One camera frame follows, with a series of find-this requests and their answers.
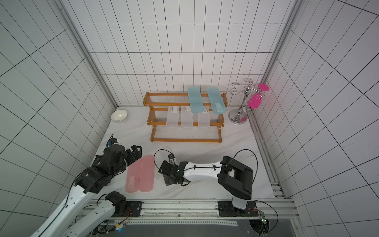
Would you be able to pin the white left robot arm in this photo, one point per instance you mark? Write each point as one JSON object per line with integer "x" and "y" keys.
{"x": 61, "y": 223}

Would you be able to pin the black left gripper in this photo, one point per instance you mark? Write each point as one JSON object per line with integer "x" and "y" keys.
{"x": 128, "y": 153}

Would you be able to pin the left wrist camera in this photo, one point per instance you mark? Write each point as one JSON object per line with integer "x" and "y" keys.
{"x": 112, "y": 141}

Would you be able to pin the pink pencil case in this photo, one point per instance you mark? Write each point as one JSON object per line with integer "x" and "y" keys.
{"x": 132, "y": 183}
{"x": 147, "y": 174}

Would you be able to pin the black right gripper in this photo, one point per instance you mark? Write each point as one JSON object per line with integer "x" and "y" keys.
{"x": 170, "y": 174}

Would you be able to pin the chrome cup holder stand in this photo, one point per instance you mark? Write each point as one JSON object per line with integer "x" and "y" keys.
{"x": 239, "y": 116}

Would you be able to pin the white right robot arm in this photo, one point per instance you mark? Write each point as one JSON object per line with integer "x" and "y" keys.
{"x": 232, "y": 175}

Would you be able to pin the small green circuit board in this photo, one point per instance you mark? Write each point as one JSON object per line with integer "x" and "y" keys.
{"x": 263, "y": 225}

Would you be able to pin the orange wooden two-tier shelf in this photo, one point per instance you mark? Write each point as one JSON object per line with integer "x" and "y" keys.
{"x": 158, "y": 104}

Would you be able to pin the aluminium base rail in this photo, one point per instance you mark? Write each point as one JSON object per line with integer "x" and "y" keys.
{"x": 156, "y": 209}

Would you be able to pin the white ceramic bowl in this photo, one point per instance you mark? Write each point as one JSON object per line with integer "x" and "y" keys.
{"x": 119, "y": 115}

